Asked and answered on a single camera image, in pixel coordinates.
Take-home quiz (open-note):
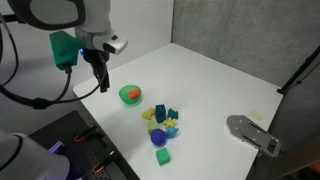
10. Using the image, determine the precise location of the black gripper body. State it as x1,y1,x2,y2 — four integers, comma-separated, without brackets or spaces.
82,48,110,80

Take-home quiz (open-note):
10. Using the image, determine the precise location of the green bowl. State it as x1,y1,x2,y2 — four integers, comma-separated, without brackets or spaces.
118,84,143,107

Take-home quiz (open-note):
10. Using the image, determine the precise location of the yellow foam block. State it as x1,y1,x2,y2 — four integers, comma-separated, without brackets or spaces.
141,107,157,121

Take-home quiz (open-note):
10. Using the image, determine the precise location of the light green block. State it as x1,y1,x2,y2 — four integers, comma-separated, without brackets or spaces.
147,120,159,135

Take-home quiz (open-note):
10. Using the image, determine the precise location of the teal foam block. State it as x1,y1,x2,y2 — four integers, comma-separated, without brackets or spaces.
166,107,179,121

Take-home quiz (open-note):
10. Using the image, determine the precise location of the yellow star block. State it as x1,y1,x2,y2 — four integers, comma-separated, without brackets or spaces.
163,116,177,129

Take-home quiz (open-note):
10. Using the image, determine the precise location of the light blue foam block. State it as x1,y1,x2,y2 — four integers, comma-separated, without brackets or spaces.
164,126,180,139

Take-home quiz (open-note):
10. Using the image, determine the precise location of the green cube block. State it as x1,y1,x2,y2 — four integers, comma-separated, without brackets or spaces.
155,147,171,166

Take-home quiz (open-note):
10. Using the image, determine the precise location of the orange toy piece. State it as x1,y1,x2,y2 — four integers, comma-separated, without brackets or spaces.
128,88,142,100

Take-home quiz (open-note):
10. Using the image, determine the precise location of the black perforated board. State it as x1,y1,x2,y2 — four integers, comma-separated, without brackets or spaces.
28,110,141,180

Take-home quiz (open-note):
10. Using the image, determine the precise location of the purple ball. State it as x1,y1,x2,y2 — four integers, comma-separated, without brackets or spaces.
150,128,167,147

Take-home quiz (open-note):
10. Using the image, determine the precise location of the purple lit device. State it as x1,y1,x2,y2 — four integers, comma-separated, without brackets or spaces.
48,140,65,154

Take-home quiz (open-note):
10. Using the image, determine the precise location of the black tripod pole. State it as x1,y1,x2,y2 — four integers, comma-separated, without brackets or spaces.
276,44,320,95

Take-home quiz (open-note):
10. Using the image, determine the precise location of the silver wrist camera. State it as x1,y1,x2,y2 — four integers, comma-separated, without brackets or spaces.
92,31,129,56

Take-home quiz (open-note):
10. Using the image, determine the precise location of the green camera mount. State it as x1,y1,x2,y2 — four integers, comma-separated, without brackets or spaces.
49,30,84,71

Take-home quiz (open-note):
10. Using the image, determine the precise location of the black clamp orange handle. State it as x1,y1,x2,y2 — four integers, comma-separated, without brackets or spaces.
73,124,99,144
92,150,119,175

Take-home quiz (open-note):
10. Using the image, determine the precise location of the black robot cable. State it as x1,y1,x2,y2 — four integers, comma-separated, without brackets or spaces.
0,14,109,111

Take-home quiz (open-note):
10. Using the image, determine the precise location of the grey metal bracket plate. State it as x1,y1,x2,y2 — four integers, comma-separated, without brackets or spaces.
225,114,282,158

